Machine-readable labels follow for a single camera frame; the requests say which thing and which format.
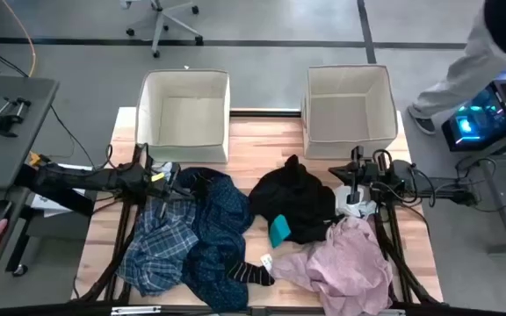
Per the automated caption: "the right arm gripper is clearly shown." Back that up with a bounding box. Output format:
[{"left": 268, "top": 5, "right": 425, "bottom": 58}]
[{"left": 328, "top": 146, "right": 390, "bottom": 205}]

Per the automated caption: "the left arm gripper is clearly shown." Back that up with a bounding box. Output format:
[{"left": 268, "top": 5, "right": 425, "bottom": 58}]
[{"left": 145, "top": 162, "right": 198, "bottom": 202}]

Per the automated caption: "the grey white striped cloth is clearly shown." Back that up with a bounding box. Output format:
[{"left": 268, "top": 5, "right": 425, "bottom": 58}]
[{"left": 150, "top": 161, "right": 182, "bottom": 176}]

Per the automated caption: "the navy dotted garment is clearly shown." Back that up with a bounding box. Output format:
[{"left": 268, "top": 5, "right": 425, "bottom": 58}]
[{"left": 174, "top": 166, "right": 257, "bottom": 313}]

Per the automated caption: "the white dark patterned cloth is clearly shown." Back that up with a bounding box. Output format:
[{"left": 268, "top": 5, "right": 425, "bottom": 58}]
[{"left": 354, "top": 199, "right": 380, "bottom": 219}]

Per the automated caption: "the black garment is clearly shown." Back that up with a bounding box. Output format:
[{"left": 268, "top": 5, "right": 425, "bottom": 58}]
[{"left": 248, "top": 154, "right": 344, "bottom": 246}]

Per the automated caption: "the blue plaid shirt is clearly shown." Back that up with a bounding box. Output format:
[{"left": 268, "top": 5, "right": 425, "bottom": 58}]
[{"left": 115, "top": 197, "right": 200, "bottom": 298}]

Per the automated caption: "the beige fabric storage bin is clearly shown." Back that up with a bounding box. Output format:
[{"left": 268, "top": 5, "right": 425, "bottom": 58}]
[
  {"left": 300, "top": 64, "right": 399, "bottom": 161},
  {"left": 134, "top": 68, "right": 232, "bottom": 164}
]

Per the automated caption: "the teal sock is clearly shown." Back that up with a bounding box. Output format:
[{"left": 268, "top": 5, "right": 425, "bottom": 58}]
[{"left": 268, "top": 213, "right": 293, "bottom": 249}]

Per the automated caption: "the pink garment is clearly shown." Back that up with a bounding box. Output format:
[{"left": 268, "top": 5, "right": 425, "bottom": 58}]
[{"left": 270, "top": 214, "right": 394, "bottom": 316}]

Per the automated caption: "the black striped sock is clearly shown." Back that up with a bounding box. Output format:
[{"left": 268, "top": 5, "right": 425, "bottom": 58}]
[{"left": 225, "top": 259, "right": 276, "bottom": 287}]

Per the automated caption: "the black desk leg base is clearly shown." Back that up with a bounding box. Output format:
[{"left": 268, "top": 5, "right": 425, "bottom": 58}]
[{"left": 5, "top": 164, "right": 98, "bottom": 278}]

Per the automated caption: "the white paper sheet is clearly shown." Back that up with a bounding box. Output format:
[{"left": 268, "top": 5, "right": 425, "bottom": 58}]
[{"left": 28, "top": 162, "right": 94, "bottom": 219}]

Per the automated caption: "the black computer tower with lights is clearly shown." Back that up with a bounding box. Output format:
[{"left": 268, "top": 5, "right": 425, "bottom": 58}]
[{"left": 440, "top": 78, "right": 506, "bottom": 154}]

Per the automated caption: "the dark grey metal desk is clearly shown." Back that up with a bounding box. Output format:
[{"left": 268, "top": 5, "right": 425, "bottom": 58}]
[{"left": 454, "top": 126, "right": 506, "bottom": 255}]

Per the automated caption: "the person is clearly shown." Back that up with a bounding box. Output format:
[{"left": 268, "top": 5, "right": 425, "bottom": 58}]
[{"left": 406, "top": 0, "right": 506, "bottom": 136}]

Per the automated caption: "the grey office chair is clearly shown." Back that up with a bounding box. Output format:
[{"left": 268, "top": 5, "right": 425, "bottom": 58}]
[{"left": 119, "top": 0, "right": 205, "bottom": 60}]

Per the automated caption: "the black clamp tool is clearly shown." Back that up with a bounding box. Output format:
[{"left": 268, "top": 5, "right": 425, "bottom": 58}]
[{"left": 0, "top": 97, "right": 33, "bottom": 139}]

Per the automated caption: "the black rail strip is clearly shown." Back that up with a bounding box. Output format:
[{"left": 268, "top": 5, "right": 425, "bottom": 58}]
[{"left": 229, "top": 109, "right": 302, "bottom": 119}]

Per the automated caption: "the black floor cable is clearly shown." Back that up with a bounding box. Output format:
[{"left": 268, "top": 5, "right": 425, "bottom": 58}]
[
  {"left": 0, "top": 42, "right": 98, "bottom": 170},
  {"left": 454, "top": 155, "right": 506, "bottom": 216}
]

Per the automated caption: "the black metal robot frame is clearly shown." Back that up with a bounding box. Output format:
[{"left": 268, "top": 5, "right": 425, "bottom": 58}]
[{"left": 0, "top": 142, "right": 506, "bottom": 316}]

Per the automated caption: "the orange cable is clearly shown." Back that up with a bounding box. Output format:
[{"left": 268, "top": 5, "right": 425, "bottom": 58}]
[{"left": 1, "top": 0, "right": 38, "bottom": 78}]

